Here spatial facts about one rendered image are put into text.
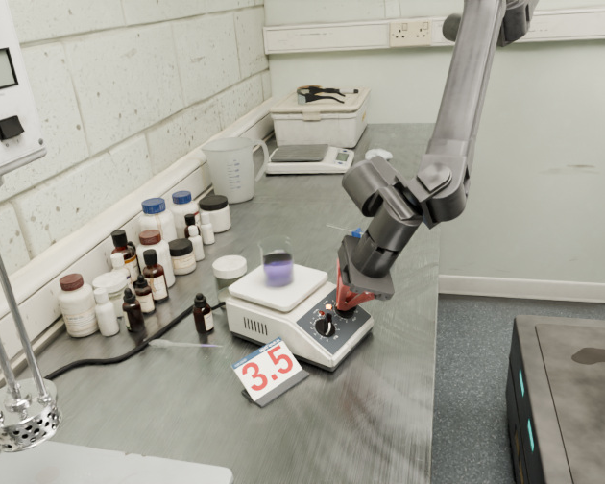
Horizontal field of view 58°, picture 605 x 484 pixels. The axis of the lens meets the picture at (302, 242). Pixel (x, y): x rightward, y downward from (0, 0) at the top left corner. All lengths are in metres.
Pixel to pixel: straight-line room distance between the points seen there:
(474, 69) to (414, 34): 1.28
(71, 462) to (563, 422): 1.00
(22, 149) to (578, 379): 1.31
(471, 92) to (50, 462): 0.72
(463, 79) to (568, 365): 0.91
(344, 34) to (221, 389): 1.58
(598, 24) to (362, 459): 1.76
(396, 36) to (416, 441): 1.63
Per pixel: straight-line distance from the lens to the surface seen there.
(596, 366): 1.56
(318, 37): 2.16
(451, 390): 1.97
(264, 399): 0.78
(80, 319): 0.98
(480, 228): 2.36
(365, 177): 0.76
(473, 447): 1.79
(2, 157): 0.44
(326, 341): 0.81
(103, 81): 1.24
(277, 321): 0.82
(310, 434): 0.73
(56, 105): 1.11
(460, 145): 0.75
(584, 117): 2.26
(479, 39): 0.87
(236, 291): 0.86
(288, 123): 1.90
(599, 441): 1.35
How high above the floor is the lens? 1.26
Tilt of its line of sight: 25 degrees down
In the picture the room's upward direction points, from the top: 4 degrees counter-clockwise
